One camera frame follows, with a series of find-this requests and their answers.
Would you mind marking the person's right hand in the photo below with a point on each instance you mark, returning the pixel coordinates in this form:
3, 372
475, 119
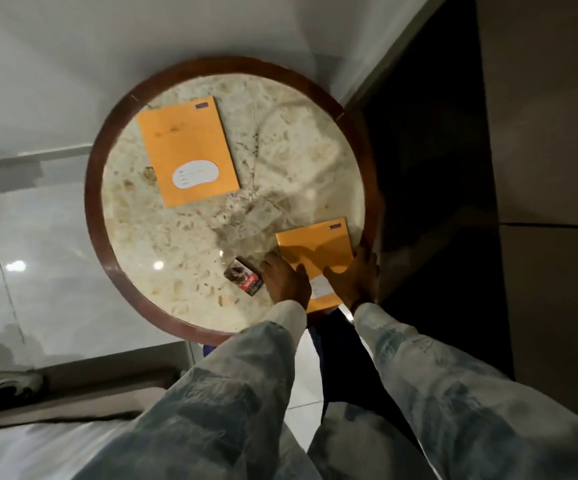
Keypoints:
356, 284

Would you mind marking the person's left hand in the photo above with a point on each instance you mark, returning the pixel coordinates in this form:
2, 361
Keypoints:
289, 284

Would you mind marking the person's left fingers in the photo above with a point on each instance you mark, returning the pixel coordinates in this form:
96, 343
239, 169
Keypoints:
273, 264

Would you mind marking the person's right thumb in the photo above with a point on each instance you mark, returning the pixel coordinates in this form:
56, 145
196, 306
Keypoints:
333, 281

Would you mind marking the orange notebook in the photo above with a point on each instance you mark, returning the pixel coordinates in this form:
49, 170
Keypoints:
314, 249
186, 149

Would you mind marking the person's left forearm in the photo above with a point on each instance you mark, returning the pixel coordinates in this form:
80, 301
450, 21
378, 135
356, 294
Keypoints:
229, 394

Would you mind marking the person's right forearm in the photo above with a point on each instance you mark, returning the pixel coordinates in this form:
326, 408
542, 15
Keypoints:
459, 394

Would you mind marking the small dark printed box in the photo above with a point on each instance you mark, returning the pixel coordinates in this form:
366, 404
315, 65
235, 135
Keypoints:
243, 276

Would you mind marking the person's dark trouser leg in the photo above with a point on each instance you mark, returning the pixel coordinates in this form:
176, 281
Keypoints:
349, 364

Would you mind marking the round marble table wooden rim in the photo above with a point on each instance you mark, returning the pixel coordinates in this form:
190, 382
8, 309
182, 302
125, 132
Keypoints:
118, 144

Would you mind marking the patterned cushion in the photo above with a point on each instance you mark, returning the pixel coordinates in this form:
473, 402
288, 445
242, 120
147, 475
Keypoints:
3, 392

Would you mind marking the white bed sheet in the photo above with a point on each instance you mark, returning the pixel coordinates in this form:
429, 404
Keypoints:
38, 452

